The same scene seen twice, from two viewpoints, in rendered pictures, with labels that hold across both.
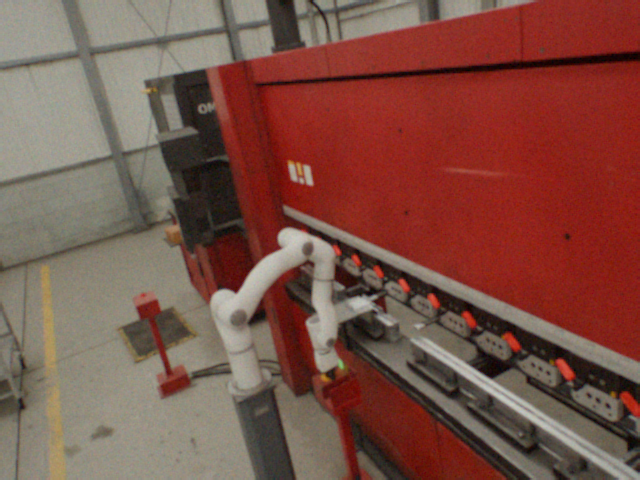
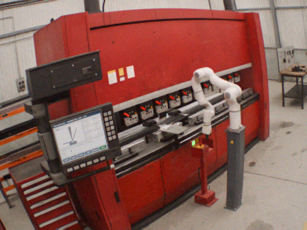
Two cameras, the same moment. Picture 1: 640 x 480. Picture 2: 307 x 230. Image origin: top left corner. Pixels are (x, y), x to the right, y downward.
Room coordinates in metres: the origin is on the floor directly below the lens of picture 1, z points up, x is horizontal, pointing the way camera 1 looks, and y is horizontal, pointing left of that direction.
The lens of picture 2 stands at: (3.44, 2.55, 1.98)
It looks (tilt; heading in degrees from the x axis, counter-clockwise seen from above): 16 degrees down; 253
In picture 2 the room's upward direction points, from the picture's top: 9 degrees counter-clockwise
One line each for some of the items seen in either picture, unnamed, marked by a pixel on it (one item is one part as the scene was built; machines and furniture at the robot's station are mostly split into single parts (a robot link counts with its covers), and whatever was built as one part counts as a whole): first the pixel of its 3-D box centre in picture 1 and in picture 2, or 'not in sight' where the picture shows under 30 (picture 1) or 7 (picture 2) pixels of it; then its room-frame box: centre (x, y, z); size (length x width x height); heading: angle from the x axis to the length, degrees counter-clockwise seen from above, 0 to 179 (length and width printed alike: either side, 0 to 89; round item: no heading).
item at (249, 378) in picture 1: (245, 365); (235, 119); (1.97, 0.42, 1.09); 0.19 x 0.19 x 0.18
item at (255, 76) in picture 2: not in sight; (245, 74); (0.49, -1.23, 1.15); 0.85 x 0.25 x 2.30; 113
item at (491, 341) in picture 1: (498, 328); (213, 83); (1.61, -0.56, 1.26); 0.15 x 0.09 x 0.17; 23
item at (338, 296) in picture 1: (322, 283); (124, 152); (3.01, 0.04, 0.92); 0.50 x 0.06 x 0.10; 23
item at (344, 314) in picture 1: (342, 312); (174, 129); (2.45, -0.04, 1.00); 0.26 x 0.18 x 0.01; 113
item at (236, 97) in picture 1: (311, 227); (75, 141); (3.47, 0.04, 1.15); 0.85 x 0.25 x 2.30; 113
